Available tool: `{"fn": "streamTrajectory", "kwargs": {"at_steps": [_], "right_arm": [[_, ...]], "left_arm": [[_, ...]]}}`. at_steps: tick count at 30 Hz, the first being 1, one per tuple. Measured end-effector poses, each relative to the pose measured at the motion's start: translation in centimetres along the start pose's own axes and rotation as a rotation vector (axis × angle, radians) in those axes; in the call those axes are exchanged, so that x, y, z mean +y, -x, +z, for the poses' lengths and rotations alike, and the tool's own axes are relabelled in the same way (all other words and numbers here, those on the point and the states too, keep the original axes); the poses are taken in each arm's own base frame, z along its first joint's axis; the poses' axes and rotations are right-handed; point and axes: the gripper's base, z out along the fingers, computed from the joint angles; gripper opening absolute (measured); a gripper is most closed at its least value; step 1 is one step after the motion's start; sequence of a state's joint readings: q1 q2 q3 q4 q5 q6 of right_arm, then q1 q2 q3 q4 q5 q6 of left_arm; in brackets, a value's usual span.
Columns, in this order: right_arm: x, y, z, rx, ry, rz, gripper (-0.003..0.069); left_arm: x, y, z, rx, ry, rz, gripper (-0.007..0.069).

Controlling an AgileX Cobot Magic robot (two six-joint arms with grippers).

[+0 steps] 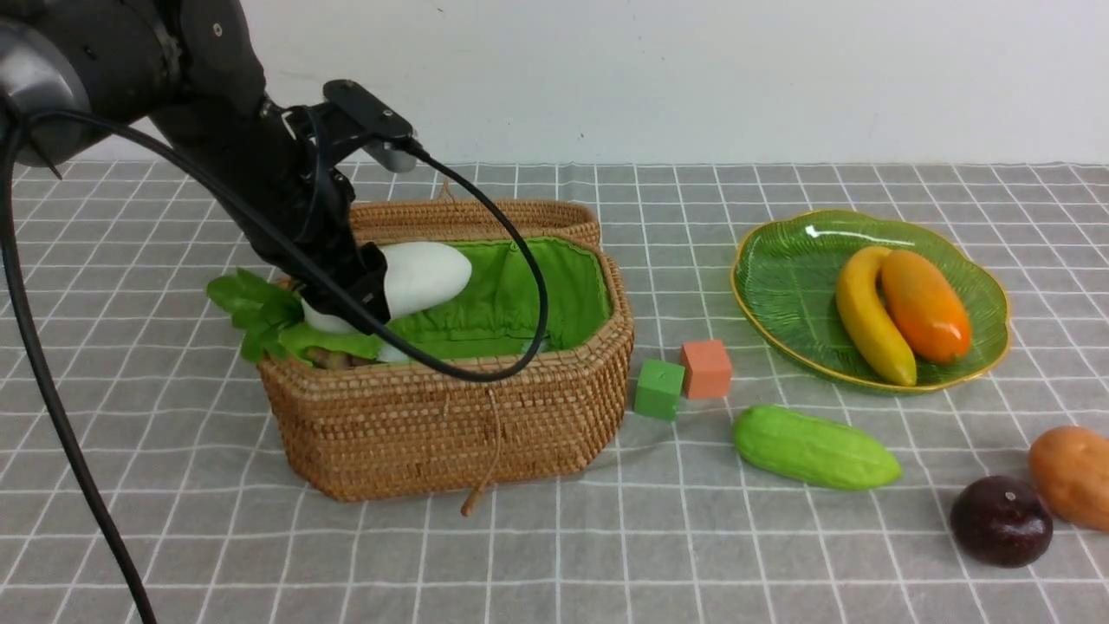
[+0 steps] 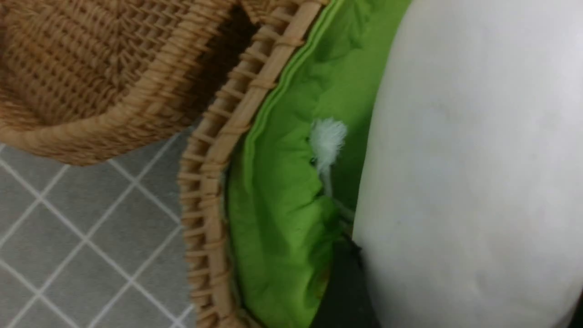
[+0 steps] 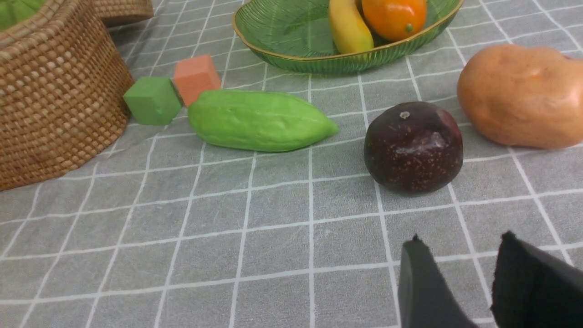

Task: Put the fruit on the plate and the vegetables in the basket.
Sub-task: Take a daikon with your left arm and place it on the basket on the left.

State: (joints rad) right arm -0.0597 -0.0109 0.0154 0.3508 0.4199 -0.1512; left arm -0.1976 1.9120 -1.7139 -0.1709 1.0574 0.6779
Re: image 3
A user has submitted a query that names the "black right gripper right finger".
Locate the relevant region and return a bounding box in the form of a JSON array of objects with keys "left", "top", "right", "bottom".
[{"left": 490, "top": 231, "right": 583, "bottom": 328}]

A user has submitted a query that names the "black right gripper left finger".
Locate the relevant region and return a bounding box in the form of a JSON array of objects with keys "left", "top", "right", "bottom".
[{"left": 398, "top": 235, "right": 477, "bottom": 328}]

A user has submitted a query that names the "dark purple toy passionfruit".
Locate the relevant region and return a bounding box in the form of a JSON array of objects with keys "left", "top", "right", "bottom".
[{"left": 363, "top": 101, "right": 464, "bottom": 196}]

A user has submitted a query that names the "brown toy potato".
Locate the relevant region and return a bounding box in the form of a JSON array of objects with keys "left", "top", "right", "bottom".
[{"left": 457, "top": 44, "right": 583, "bottom": 149}]

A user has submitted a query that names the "green toy cucumber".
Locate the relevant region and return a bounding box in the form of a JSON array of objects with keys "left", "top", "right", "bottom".
[{"left": 188, "top": 89, "right": 339, "bottom": 152}]

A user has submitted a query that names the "yellow toy banana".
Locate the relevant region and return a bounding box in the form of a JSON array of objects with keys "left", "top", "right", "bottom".
[{"left": 327, "top": 0, "right": 374, "bottom": 54}]

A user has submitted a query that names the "orange toy mango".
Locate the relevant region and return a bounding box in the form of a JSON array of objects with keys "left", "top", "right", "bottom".
[{"left": 362, "top": 0, "right": 428, "bottom": 42}]

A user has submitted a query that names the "green glass leaf plate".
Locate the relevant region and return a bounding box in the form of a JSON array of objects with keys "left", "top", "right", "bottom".
[{"left": 232, "top": 0, "right": 463, "bottom": 74}]

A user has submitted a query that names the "orange foam cube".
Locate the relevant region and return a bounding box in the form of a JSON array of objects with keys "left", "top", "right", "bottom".
[{"left": 174, "top": 55, "right": 221, "bottom": 108}]

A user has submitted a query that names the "green foam cube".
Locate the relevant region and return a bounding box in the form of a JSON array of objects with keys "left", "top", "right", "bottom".
[{"left": 123, "top": 76, "right": 183, "bottom": 125}]

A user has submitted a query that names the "woven rattan basket green lining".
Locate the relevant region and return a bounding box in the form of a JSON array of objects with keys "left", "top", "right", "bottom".
[{"left": 0, "top": 0, "right": 134, "bottom": 190}]

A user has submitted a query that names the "woven rattan basket lid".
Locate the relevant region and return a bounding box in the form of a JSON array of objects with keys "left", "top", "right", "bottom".
[{"left": 91, "top": 0, "right": 154, "bottom": 27}]

